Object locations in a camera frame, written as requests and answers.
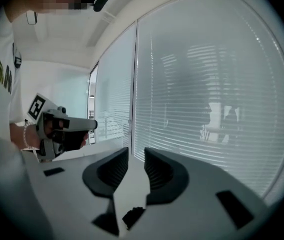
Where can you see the dark door frame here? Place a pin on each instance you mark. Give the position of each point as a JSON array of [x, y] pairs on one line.
[[92, 104]]

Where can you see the narrow window blind panel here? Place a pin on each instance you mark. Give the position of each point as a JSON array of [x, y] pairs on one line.
[[115, 91]]

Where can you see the person's left hand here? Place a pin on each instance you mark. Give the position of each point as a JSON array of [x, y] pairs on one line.
[[69, 139]]

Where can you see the person's left forearm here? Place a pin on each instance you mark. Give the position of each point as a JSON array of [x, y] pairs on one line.
[[17, 135]]

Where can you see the wide window blind panel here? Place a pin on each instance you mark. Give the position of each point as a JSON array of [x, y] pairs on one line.
[[206, 84]]

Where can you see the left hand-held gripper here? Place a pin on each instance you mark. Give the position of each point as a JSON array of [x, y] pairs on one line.
[[79, 124]]

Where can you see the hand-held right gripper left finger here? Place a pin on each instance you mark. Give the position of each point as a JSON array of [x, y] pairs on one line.
[[111, 174]]

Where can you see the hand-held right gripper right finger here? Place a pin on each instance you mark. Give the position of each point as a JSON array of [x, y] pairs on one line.
[[161, 176]]

